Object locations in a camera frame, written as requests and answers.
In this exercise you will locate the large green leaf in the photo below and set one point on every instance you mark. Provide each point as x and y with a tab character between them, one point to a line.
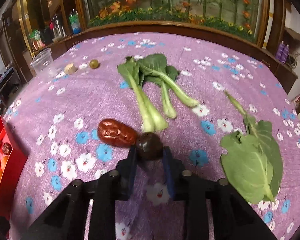
253	164

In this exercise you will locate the small red jujube date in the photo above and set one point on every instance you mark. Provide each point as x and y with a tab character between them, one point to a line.
6	148

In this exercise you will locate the blue cloth side table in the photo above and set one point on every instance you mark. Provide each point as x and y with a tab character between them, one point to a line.
9	82

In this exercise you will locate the dark plum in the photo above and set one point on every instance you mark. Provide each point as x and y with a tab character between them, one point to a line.
149	146

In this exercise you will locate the steel thermos flask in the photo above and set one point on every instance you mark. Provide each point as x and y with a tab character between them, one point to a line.
57	27

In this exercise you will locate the flower and bamboo display case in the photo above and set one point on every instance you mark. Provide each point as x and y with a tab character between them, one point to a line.
247	19

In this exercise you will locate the clear plastic cup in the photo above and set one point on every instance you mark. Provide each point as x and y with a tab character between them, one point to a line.
42	65

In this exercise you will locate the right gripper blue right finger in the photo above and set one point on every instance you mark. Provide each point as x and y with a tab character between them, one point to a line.
173	169

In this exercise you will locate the green bok choy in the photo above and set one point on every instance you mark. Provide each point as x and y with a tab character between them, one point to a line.
152	80

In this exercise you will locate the red shallow tray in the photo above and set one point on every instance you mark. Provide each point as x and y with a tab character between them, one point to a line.
12	162

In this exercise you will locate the purple floral tablecloth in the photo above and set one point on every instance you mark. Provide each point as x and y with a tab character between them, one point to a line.
55	120

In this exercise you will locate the small green olive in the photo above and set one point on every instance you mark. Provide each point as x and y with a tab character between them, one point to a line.
94	64

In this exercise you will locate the purple bottles on shelf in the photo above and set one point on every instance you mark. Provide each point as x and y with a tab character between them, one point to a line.
282	52

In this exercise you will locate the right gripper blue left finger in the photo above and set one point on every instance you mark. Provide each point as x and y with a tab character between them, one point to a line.
127	170

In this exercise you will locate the green label water bottle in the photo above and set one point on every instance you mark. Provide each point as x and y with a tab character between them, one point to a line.
74	21

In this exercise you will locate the tiny beige cake piece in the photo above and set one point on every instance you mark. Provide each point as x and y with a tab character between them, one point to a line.
70	69

